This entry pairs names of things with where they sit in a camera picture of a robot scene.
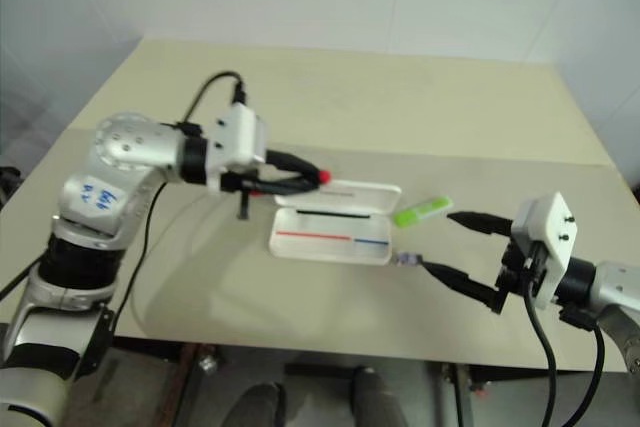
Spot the dark rounded shape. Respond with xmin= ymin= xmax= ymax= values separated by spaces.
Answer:
xmin=348 ymin=365 xmax=409 ymax=427
xmin=233 ymin=380 xmax=289 ymax=427

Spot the white pencil case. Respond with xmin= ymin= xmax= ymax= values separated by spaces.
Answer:
xmin=268 ymin=178 xmax=403 ymax=267

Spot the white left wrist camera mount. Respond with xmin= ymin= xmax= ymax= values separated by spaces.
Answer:
xmin=205 ymin=102 xmax=268 ymax=194

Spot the red marker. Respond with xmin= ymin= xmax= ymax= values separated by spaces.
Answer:
xmin=251 ymin=169 xmax=335 ymax=198

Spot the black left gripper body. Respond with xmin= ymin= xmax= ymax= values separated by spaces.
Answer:
xmin=218 ymin=169 xmax=267 ymax=222

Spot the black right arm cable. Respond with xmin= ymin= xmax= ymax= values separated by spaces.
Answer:
xmin=562 ymin=309 xmax=607 ymax=427
xmin=522 ymin=289 xmax=559 ymax=427

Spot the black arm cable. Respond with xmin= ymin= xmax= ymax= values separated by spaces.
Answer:
xmin=522 ymin=289 xmax=559 ymax=427
xmin=112 ymin=71 xmax=250 ymax=336
xmin=562 ymin=309 xmax=607 ymax=427

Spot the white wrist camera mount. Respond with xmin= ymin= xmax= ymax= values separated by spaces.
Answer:
xmin=205 ymin=102 xmax=268 ymax=194
xmin=510 ymin=191 xmax=582 ymax=310

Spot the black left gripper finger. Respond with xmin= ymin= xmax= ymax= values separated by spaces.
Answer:
xmin=263 ymin=148 xmax=323 ymax=187
xmin=249 ymin=175 xmax=320 ymax=197

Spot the metal table leg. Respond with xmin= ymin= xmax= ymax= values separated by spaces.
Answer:
xmin=438 ymin=364 xmax=481 ymax=427

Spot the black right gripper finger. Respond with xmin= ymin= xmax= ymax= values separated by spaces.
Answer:
xmin=446 ymin=210 xmax=515 ymax=239
xmin=421 ymin=261 xmax=508 ymax=317

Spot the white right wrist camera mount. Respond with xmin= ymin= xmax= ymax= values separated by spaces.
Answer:
xmin=510 ymin=191 xmax=582 ymax=310

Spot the black table crossbar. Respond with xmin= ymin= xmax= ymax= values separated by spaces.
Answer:
xmin=283 ymin=360 xmax=375 ymax=379

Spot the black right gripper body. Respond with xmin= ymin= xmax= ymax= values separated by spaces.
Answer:
xmin=496 ymin=235 xmax=546 ymax=299

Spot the green marker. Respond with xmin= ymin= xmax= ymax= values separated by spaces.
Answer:
xmin=393 ymin=195 xmax=455 ymax=228

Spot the dark object beside table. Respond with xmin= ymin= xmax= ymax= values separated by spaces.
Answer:
xmin=0 ymin=165 xmax=24 ymax=211

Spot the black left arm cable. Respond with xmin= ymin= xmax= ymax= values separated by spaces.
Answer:
xmin=112 ymin=71 xmax=250 ymax=336

